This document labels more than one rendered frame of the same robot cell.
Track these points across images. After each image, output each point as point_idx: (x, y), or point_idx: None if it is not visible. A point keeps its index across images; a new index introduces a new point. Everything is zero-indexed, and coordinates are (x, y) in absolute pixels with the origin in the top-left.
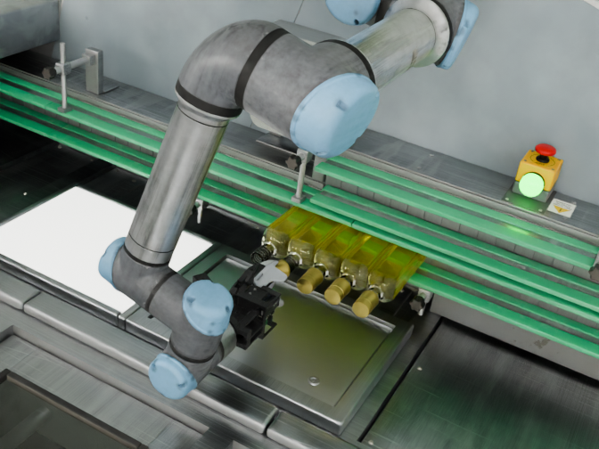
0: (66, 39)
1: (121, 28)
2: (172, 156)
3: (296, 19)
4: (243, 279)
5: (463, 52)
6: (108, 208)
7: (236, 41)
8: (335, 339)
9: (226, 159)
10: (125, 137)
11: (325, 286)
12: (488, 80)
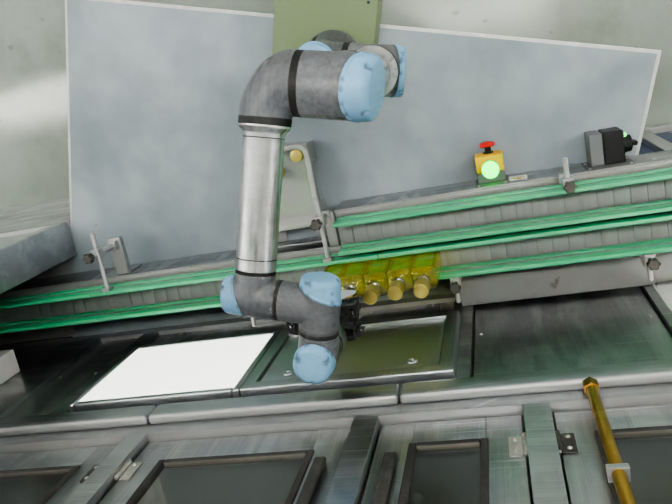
0: (82, 251)
1: (128, 218)
2: (254, 173)
3: None
4: None
5: (399, 108)
6: (174, 348)
7: (276, 61)
8: (409, 338)
9: None
10: (168, 284)
11: None
12: (425, 119)
